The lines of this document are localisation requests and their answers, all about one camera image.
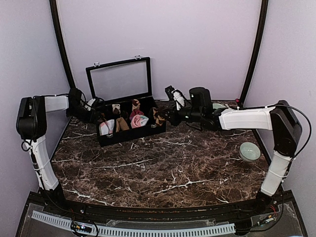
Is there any rolled white brown sock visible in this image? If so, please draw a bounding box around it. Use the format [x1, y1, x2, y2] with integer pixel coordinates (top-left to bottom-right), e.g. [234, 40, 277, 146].
[112, 104, 121, 115]

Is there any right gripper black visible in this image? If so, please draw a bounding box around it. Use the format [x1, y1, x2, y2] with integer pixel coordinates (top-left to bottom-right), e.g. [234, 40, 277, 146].
[159, 104, 203, 126]

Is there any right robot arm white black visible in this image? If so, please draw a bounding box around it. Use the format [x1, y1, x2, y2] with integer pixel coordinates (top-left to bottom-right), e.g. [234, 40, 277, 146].
[163, 86, 303, 214]

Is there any celadon bowl on plate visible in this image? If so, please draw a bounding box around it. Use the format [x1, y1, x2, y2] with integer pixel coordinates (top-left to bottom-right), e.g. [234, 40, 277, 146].
[213, 103, 227, 110]

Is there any pink mint patterned sock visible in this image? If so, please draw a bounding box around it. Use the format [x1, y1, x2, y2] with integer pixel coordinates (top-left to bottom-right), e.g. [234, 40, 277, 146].
[131, 115, 149, 128]

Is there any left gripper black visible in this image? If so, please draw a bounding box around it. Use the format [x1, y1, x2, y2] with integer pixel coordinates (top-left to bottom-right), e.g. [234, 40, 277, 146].
[67, 106, 103, 124]

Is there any left black frame post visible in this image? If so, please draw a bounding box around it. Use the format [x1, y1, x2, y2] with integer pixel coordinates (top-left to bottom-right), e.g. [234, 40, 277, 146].
[49, 0, 77, 89]

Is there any rolled tan sock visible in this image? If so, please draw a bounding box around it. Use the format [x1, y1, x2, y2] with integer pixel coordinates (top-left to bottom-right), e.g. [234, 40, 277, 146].
[116, 118, 129, 132]

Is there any rolled purple orange sock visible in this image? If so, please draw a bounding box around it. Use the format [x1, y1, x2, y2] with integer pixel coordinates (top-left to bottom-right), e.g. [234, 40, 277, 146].
[129, 109, 144, 120]

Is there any rolled cream brown sock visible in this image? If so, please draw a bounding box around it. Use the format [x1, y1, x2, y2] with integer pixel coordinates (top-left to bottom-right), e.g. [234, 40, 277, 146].
[131, 99, 140, 111]

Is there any white slotted cable duct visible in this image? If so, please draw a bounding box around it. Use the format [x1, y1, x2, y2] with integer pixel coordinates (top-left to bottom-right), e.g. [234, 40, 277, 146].
[31, 211, 236, 237]

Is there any brown argyle sock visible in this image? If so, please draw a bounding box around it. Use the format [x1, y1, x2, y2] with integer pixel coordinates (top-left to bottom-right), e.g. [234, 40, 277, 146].
[149, 107, 165, 126]

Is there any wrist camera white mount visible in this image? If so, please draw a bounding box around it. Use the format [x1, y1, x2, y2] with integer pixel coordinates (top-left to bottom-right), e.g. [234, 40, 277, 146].
[84, 98, 99, 111]
[165, 85, 186, 111]

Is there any rolled pink white sock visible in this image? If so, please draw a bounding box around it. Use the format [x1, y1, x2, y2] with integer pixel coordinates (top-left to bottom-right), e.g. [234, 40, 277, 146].
[99, 119, 115, 136]

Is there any right black frame post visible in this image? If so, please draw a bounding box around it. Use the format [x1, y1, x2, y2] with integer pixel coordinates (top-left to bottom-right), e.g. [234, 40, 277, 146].
[239, 0, 269, 105]

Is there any celadon bowl on table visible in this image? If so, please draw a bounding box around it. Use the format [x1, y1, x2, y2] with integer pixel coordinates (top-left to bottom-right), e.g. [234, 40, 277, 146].
[239, 142, 261, 162]

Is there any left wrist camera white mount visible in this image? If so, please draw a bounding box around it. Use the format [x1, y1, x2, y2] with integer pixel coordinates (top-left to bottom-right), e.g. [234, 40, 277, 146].
[84, 98, 99, 111]

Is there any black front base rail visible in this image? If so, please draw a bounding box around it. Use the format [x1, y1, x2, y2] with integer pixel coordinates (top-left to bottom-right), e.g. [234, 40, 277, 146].
[23, 191, 294, 223]

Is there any square floral ceramic plate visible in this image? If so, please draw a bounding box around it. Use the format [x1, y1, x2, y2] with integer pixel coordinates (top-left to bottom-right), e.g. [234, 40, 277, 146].
[212, 102, 234, 111]

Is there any black glass-lid storage box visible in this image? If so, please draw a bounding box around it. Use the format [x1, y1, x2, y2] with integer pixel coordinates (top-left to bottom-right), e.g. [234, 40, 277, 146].
[85, 57, 166, 147]

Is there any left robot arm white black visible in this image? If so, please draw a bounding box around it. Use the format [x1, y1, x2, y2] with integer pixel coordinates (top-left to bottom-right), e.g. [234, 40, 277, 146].
[16, 88, 100, 191]

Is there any black frame post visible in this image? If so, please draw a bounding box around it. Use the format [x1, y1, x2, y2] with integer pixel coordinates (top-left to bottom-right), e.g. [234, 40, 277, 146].
[239, 0, 269, 105]
[49, 0, 77, 89]

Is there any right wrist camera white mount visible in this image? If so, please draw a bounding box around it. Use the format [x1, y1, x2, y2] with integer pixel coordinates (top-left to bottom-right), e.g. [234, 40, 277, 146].
[165, 85, 186, 111]

